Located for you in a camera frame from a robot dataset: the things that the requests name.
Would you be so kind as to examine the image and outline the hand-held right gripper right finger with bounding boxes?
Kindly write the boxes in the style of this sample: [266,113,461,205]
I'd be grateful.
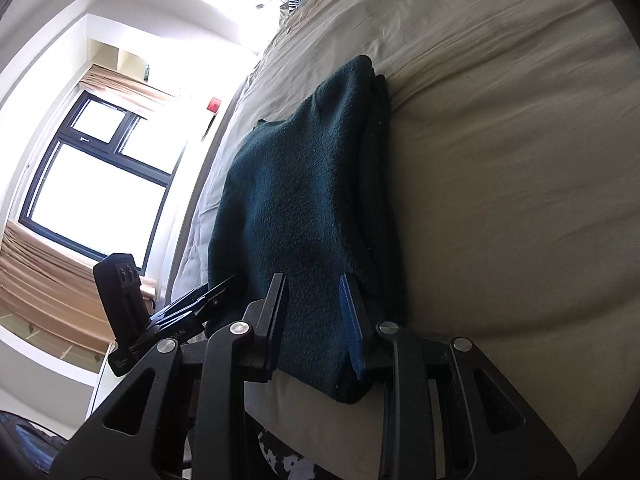
[339,272,580,480]

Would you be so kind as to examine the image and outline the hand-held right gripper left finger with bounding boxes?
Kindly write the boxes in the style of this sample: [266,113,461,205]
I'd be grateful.
[49,272,291,480]

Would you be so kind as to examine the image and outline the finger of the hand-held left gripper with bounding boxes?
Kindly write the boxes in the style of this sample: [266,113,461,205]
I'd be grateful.
[170,273,237,313]
[146,304,212,337]

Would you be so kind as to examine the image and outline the dark green knit sweater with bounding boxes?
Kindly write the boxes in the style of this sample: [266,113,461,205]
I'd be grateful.
[206,55,408,405]

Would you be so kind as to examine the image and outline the beige pleated curtain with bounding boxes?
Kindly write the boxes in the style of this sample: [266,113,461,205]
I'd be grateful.
[0,220,160,357]

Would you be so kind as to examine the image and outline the black framed window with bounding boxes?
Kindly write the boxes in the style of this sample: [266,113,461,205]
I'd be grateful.
[17,92,189,277]

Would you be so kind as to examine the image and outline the black white patterned cloth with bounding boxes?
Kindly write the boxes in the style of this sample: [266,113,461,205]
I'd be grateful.
[256,426,322,480]

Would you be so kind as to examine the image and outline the dark blue object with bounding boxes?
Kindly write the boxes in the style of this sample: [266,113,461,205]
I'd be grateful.
[0,410,67,480]

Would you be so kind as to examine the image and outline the bed with cream sheet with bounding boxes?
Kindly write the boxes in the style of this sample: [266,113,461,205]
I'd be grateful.
[167,0,640,476]

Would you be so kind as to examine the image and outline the beige roman blind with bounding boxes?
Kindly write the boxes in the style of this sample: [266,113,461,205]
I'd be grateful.
[79,63,184,117]

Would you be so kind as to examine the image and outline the tan blanket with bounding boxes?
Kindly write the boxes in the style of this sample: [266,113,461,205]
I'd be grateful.
[277,0,501,91]

